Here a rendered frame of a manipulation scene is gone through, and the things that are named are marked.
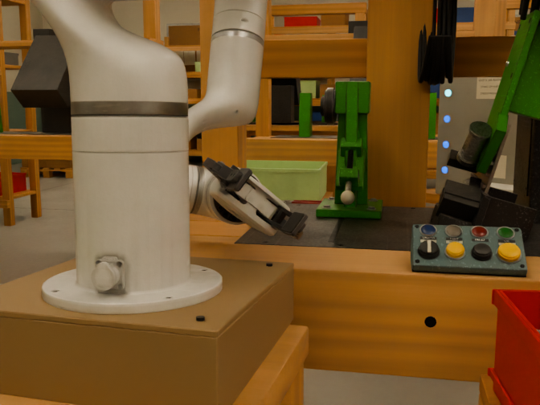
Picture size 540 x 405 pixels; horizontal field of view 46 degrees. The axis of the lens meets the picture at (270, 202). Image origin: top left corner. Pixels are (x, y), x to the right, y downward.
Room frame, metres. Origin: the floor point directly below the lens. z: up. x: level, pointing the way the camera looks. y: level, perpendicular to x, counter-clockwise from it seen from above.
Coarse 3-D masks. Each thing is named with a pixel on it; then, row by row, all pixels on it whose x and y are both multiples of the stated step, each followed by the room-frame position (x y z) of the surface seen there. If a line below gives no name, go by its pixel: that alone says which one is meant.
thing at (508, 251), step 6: (504, 246) 0.85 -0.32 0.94; (510, 246) 0.84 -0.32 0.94; (516, 246) 0.84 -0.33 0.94; (498, 252) 0.84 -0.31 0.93; (504, 252) 0.84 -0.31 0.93; (510, 252) 0.83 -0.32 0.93; (516, 252) 0.83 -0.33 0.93; (504, 258) 0.83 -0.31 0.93; (510, 258) 0.83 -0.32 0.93; (516, 258) 0.83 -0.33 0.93
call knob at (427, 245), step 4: (428, 240) 0.87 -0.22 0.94; (420, 244) 0.87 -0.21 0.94; (424, 244) 0.86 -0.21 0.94; (428, 244) 0.86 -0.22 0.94; (432, 244) 0.86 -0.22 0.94; (436, 244) 0.86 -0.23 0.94; (420, 248) 0.86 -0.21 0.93; (424, 248) 0.86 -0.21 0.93; (428, 248) 0.85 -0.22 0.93; (432, 248) 0.85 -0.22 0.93; (436, 248) 0.86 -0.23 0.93; (420, 252) 0.86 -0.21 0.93; (424, 252) 0.86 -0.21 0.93; (428, 252) 0.85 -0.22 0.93; (432, 252) 0.85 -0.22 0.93; (436, 252) 0.85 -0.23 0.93; (428, 256) 0.85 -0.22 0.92; (432, 256) 0.85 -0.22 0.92
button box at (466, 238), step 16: (416, 224) 0.91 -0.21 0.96; (416, 240) 0.88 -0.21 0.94; (432, 240) 0.88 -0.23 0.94; (448, 240) 0.88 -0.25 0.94; (464, 240) 0.88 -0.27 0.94; (480, 240) 0.87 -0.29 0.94; (496, 240) 0.87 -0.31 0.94; (512, 240) 0.87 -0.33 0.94; (416, 256) 0.86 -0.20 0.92; (448, 256) 0.85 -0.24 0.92; (464, 256) 0.85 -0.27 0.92; (496, 256) 0.85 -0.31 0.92; (432, 272) 0.85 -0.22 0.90; (448, 272) 0.85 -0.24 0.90; (464, 272) 0.84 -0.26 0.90; (480, 272) 0.84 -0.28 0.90; (496, 272) 0.83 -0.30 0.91; (512, 272) 0.83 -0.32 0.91
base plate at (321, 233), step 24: (312, 216) 1.28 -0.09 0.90; (384, 216) 1.28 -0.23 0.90; (408, 216) 1.28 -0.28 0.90; (240, 240) 1.05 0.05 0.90; (264, 240) 1.05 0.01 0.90; (288, 240) 1.05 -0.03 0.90; (312, 240) 1.05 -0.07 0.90; (336, 240) 1.05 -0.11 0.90; (360, 240) 1.05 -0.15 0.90; (384, 240) 1.05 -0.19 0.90; (408, 240) 1.05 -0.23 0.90; (528, 240) 1.05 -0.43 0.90
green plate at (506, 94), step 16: (528, 16) 1.08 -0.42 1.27; (528, 32) 1.04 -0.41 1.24; (512, 48) 1.14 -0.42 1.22; (528, 48) 1.04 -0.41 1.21; (512, 64) 1.09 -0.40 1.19; (528, 64) 1.05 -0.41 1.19; (512, 80) 1.04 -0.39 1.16; (528, 80) 1.05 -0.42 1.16; (496, 96) 1.15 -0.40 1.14; (512, 96) 1.04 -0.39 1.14; (528, 96) 1.05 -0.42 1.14; (496, 112) 1.09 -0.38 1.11; (512, 112) 1.11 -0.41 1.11; (528, 112) 1.05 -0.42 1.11
